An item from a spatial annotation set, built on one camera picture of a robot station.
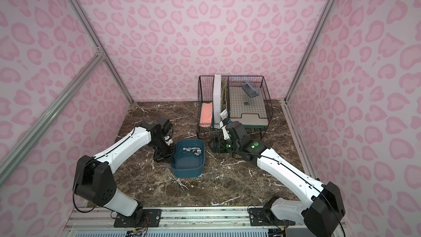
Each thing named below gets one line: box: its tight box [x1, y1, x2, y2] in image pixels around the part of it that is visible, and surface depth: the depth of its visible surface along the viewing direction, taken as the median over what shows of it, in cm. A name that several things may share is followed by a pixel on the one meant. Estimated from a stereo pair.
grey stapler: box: [242, 81, 259, 98], surface depth 96 cm
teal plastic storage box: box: [169, 138, 206, 179], surface depth 94 cm
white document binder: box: [212, 74, 222, 125], surface depth 97 cm
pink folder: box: [199, 102, 214, 128], surface depth 115 cm
